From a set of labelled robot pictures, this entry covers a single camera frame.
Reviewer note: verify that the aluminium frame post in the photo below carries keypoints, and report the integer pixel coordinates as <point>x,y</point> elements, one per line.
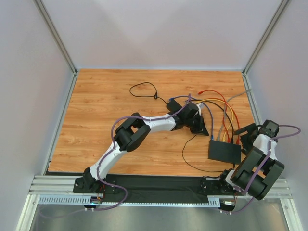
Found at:
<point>56,36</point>
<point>265,36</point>

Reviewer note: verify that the black network switch box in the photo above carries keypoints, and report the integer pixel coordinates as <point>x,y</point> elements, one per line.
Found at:
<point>224,152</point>

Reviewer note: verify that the black power adapter brick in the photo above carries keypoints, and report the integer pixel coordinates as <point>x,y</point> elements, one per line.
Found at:
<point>173,106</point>

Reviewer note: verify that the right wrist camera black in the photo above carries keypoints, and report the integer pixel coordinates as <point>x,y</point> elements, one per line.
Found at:
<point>269,128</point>

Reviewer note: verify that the grey slotted cable duct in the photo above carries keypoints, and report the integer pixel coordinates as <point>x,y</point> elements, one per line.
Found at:
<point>90,201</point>

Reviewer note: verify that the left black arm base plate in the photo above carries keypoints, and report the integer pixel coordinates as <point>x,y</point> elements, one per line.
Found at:
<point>97,187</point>

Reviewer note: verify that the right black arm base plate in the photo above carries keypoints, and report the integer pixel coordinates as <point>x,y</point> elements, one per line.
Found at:
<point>217,186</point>

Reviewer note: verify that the right aluminium frame post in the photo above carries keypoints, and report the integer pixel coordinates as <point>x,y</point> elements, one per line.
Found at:
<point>265,36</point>

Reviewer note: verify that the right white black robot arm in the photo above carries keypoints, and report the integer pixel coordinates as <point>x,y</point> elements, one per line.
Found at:
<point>260,168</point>

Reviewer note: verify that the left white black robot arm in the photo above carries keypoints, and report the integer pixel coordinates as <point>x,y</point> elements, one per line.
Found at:
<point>128,133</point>

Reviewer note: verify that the left aluminium frame post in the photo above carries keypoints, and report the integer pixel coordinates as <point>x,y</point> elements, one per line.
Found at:
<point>56,36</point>

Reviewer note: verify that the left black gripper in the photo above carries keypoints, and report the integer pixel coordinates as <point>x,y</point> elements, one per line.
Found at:
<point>198,125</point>

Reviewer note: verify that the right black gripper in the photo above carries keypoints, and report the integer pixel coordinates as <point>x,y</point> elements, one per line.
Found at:
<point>247,138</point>

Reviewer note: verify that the aluminium front rail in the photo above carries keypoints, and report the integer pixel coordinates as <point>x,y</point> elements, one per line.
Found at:
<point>63,185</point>

